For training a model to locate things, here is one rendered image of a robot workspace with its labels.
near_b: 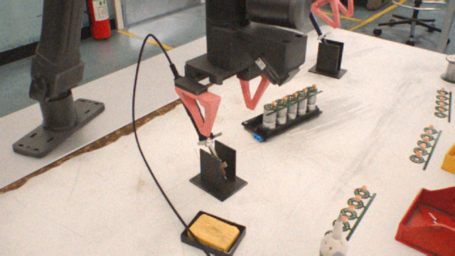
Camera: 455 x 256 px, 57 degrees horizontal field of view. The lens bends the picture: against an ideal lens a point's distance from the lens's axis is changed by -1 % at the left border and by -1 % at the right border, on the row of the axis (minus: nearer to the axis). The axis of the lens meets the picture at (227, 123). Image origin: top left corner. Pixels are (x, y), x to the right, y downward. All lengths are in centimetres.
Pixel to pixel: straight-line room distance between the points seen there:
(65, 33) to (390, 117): 64
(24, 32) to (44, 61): 260
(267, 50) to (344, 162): 34
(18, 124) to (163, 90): 31
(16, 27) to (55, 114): 252
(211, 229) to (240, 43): 26
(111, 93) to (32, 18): 243
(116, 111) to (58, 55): 22
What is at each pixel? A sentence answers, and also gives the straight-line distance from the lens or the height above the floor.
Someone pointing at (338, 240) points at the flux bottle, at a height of 81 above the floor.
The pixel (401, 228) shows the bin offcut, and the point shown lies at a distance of 63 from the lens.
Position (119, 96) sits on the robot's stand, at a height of 75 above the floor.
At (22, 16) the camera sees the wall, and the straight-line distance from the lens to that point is 335.
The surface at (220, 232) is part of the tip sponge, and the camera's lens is 60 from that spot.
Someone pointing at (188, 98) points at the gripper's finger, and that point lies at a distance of 56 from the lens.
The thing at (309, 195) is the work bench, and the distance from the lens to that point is 69.
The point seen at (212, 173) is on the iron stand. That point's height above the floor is 78.
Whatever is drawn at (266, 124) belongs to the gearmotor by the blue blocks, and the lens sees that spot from 79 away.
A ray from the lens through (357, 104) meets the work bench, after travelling 96.
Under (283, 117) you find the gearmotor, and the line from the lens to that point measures 81.
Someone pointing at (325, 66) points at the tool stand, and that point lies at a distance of 107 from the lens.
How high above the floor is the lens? 120
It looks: 32 degrees down
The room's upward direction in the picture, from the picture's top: straight up
